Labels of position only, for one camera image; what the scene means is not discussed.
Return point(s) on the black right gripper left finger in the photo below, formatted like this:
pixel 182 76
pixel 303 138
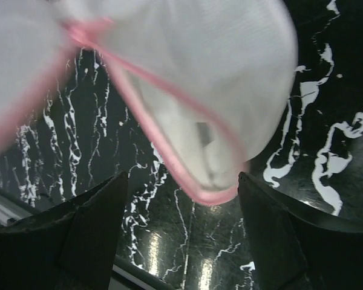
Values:
pixel 70 246

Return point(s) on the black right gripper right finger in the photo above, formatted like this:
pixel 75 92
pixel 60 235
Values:
pixel 296 246

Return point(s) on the white pink mesh laundry bag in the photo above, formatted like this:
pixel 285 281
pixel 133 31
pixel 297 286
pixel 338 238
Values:
pixel 207 81

